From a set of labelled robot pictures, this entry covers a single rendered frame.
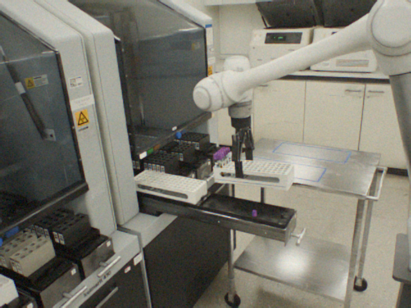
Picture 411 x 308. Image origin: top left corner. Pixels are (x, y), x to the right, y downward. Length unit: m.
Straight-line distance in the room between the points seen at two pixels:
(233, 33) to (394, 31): 3.59
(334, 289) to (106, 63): 1.36
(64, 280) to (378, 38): 1.02
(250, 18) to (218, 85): 3.19
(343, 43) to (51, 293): 1.08
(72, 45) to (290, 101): 2.68
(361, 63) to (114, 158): 2.53
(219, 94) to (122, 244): 0.63
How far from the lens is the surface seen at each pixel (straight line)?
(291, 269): 1.91
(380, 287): 2.35
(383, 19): 0.88
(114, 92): 1.31
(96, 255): 1.24
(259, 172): 1.35
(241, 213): 1.32
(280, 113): 3.65
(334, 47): 1.15
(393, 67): 0.93
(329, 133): 3.58
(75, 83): 1.19
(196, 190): 1.36
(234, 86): 1.13
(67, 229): 1.23
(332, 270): 1.94
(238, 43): 4.37
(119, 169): 1.37
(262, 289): 2.21
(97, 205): 1.32
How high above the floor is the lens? 1.49
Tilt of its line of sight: 23 degrees down
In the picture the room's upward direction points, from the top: 3 degrees counter-clockwise
